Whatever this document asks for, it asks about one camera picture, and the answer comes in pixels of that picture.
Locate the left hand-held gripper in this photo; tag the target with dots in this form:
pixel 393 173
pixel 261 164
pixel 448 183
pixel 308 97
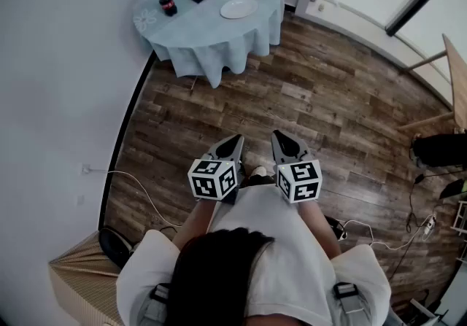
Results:
pixel 211 186

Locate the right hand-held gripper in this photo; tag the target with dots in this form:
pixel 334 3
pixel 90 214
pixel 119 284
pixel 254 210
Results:
pixel 299 182

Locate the person's right forearm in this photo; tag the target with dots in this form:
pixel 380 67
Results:
pixel 321 229

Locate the person's left forearm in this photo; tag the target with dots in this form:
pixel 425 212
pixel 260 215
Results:
pixel 193 226

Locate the person's right white shoe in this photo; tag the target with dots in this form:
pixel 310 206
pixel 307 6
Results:
pixel 259 171

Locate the person's right leg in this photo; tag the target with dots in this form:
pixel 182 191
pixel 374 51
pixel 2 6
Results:
pixel 259 180

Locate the black box device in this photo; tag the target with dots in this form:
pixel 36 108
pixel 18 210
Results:
pixel 335 228

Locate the person's white shirt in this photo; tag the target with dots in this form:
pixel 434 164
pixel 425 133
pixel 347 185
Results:
pixel 292 244

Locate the round table with blue cloth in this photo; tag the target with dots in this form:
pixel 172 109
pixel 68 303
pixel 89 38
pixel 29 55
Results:
pixel 204 36

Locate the black round stool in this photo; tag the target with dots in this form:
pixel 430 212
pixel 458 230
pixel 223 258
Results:
pixel 113 248

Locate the black bag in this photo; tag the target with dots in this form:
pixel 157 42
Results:
pixel 441 151

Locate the white power strip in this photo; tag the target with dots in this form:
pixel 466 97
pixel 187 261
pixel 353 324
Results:
pixel 429 228

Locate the cola bottle with red cap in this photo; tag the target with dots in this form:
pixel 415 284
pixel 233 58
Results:
pixel 168 5

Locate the black monitor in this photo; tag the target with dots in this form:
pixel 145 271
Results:
pixel 452 189

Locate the light wooden table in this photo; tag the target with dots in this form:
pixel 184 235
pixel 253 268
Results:
pixel 460 91

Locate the beige ribbed box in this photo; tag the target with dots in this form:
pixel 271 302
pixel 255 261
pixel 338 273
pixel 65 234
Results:
pixel 80 281

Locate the white wall socket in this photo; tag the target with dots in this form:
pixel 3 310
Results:
pixel 85 169

